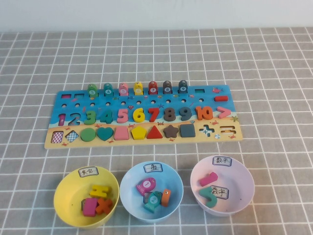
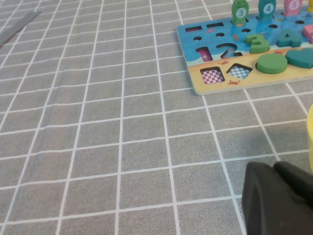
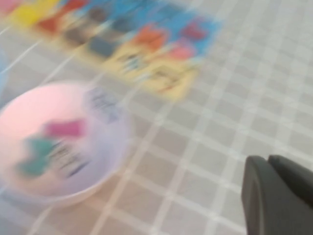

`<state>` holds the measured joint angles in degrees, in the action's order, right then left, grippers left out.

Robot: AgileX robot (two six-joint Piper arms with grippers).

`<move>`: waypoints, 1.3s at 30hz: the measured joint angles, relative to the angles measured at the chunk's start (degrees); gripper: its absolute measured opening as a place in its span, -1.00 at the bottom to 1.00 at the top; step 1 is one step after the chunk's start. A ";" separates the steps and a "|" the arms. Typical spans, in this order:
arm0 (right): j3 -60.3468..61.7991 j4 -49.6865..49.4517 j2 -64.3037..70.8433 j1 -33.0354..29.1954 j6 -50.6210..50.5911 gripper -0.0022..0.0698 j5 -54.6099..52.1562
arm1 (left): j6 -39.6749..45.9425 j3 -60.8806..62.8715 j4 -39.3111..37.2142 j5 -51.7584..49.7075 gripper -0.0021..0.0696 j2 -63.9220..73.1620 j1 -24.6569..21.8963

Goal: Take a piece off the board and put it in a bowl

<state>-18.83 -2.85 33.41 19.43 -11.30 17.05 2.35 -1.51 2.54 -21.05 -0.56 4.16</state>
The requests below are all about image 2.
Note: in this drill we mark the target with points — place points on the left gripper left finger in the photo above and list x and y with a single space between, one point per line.
266 208

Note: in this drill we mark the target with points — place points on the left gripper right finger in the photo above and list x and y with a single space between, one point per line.
296 181

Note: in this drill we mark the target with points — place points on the yellow plastic bowl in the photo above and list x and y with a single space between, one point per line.
310 139

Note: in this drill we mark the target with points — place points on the wooden number shape puzzle board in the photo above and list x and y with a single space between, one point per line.
269 79

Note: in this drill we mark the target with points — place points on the green circle piece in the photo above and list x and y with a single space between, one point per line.
271 64

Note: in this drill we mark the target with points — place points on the teal heart piece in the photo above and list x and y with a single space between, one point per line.
299 57

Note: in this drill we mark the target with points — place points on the teal fish piece number 4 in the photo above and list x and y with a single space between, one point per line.
267 9

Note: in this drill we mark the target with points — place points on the pink fish piece number 5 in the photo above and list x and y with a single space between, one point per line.
293 6

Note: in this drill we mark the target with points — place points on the green fish piece number 3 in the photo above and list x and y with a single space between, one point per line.
240 13

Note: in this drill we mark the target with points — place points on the green wooden numeral 3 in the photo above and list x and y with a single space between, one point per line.
259 47

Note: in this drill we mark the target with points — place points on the teal wooden numeral 4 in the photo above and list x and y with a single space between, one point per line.
293 42

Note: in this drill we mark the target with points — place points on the pink wooden numeral 5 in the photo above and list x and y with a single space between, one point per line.
308 30

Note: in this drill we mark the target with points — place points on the grey checked tablecloth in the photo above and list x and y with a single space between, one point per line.
97 122

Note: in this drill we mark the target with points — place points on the grey metal strip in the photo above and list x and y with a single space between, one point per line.
17 28

